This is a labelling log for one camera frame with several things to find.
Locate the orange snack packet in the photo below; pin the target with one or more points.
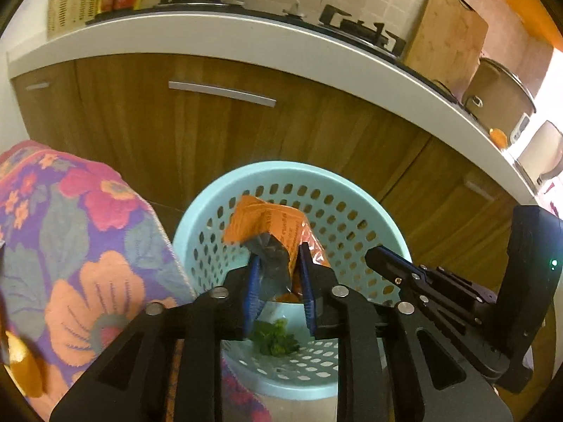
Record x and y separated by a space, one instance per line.
272 224

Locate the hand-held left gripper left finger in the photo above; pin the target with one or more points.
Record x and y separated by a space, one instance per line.
253 294

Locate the narrow wooden cabinet door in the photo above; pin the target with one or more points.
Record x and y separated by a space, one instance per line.
48 114

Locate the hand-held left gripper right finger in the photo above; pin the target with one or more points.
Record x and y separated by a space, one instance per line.
308 290

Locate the green vegetable scraps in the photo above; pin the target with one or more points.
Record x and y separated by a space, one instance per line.
275 338

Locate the beige rice cooker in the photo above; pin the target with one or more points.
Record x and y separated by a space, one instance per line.
497 96

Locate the light blue perforated basket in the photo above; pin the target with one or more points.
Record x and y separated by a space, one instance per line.
281 168

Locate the white countertop appliance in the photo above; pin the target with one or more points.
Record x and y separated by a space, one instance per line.
543 149

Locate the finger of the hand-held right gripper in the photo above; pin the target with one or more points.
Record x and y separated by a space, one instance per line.
457 283
391 268

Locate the wooden cutting board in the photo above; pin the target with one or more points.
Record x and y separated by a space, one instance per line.
444 39

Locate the beige cutlery basket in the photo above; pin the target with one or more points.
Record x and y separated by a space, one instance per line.
70 9

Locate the white timer socket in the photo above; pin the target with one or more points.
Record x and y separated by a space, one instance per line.
519 129

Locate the floral patterned cloth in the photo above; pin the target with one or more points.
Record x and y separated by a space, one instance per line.
88 237

